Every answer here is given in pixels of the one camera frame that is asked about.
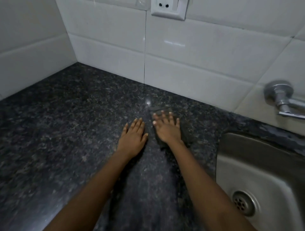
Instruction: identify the person's right hand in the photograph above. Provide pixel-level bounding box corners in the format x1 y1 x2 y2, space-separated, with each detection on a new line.
152 112 185 144

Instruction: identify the stainless steel sink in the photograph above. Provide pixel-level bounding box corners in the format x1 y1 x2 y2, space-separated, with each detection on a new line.
215 132 305 231

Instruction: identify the chrome wall faucet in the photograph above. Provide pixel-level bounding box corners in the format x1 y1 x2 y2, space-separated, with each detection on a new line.
264 80 305 119

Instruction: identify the white wall socket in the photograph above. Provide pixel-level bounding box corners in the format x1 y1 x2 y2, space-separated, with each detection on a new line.
151 0 189 21

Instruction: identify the black speckled granite countertop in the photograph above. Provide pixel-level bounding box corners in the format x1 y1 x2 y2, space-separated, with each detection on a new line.
0 62 305 231

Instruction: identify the person's left forearm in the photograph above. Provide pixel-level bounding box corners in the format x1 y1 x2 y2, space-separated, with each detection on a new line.
43 150 132 231

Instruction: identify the dark grey cleaning cloth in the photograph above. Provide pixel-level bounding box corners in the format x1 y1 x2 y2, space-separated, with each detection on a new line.
149 106 191 149

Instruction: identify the person's left hand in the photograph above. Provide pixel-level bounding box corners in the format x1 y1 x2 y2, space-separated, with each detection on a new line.
116 118 149 159

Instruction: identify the round metal sink drain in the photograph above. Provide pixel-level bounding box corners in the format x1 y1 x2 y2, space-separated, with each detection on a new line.
232 190 258 217

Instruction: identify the person's right forearm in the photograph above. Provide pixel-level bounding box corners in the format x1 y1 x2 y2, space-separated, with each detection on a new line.
166 139 258 231

